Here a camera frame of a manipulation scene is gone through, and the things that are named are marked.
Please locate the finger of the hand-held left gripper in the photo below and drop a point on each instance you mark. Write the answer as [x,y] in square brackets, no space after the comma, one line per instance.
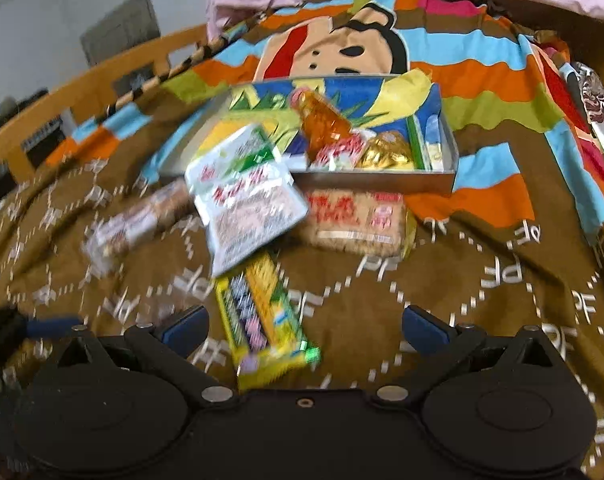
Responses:
[54,325]

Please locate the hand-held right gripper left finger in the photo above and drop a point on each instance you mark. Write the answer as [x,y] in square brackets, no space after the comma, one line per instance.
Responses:
[184,329]

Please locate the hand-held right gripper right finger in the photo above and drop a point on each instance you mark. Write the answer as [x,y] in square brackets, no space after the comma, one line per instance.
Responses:
[424,329]

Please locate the yellow green snack packet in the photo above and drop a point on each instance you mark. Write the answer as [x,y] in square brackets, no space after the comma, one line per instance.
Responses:
[262,320]

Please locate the clear pastry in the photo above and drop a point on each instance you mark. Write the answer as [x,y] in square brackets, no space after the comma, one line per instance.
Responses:
[137,220]

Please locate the red white cracker packet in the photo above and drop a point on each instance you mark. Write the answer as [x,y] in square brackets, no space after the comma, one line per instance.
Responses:
[354,222]

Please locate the white green snack packet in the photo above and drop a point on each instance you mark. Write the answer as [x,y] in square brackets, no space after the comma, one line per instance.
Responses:
[247,200]

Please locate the metal tin with cartoon lining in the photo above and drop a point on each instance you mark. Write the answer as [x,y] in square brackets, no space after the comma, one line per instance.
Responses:
[332,180]

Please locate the gold foil packet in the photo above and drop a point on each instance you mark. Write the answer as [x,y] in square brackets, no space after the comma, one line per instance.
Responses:
[387,152]

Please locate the green sausage stick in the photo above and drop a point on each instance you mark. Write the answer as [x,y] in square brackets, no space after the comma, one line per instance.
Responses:
[421,147]

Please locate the blue white long packet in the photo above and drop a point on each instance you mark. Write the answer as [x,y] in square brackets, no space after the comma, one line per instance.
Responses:
[434,145]

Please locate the small white pink packet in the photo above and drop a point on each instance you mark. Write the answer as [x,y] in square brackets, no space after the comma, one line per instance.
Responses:
[339,152]

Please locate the orange red clear packet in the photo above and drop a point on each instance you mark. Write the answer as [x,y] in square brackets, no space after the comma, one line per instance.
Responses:
[324,120]

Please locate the brown striped cartoon blanket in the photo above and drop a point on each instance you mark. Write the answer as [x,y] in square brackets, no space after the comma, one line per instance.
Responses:
[482,270]

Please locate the black plastic crate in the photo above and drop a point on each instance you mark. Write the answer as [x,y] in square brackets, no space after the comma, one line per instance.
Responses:
[42,130]

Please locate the tan hat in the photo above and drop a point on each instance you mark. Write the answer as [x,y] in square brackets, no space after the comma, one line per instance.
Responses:
[7,108]

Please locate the brown black striped cloth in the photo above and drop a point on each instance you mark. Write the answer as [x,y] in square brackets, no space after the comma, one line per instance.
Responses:
[182,62]

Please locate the white floral quilt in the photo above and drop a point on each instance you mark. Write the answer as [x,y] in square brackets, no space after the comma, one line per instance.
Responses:
[602,110]

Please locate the grey door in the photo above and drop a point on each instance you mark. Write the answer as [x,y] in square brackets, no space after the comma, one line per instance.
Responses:
[122,25]

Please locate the wooden bed rail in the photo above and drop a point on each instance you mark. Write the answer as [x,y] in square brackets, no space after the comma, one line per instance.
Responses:
[82,90]

